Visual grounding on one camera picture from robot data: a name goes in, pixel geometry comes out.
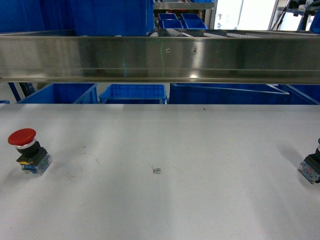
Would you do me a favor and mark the large blue bin behind right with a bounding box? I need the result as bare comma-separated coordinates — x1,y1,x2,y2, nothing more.
168,83,320,105

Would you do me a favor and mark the small blue bin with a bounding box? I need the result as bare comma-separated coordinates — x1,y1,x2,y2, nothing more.
158,13,184,29
181,13,207,30

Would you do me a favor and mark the blue bin behind table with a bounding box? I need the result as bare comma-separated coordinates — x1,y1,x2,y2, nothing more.
17,83,98,104
99,84,167,104

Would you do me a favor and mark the stainless steel shelf beam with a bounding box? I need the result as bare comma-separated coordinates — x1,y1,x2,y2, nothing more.
0,36,320,85

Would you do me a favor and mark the large blue crate upper shelf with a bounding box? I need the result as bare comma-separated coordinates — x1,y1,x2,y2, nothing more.
0,0,155,36

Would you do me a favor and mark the small blue bin far right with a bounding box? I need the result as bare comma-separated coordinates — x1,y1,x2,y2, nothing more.
181,13,207,30

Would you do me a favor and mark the blue bin behind table left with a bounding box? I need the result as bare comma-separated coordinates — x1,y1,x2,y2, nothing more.
17,83,98,104

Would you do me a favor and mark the small QR code sticker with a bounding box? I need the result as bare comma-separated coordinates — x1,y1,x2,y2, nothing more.
151,166,163,175

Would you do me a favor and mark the green push button switch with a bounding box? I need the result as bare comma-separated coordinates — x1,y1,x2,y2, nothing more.
298,139,320,184

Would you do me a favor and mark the blue bin behind table middle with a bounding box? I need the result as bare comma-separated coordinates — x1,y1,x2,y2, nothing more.
99,84,167,104

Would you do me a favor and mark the small blue bin far left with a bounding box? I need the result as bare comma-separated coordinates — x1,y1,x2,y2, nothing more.
158,13,184,29

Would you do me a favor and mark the red mushroom push button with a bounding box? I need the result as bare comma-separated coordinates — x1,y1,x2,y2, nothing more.
7,128,52,176

